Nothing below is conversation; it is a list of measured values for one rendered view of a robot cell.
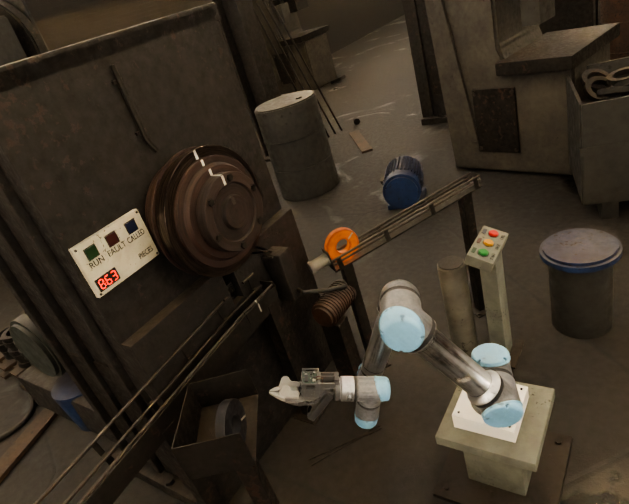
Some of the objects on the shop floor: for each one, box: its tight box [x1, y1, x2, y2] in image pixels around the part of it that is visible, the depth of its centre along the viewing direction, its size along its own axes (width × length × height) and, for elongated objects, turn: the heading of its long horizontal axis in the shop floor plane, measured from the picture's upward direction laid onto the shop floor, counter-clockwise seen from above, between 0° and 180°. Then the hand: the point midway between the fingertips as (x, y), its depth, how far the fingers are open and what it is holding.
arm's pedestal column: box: [433, 431, 572, 504], centre depth 177 cm, size 40×40×26 cm
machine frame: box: [0, 2, 333, 504], centre depth 215 cm, size 73×108×176 cm
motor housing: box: [312, 279, 362, 378], centre depth 232 cm, size 13×22×54 cm, turn 174°
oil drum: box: [254, 90, 339, 201], centre depth 468 cm, size 59×59×89 cm
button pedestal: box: [464, 226, 525, 369], centre depth 218 cm, size 16×24×62 cm, turn 174°
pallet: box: [0, 310, 33, 392], centre depth 348 cm, size 120×82×44 cm
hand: (273, 393), depth 151 cm, fingers closed
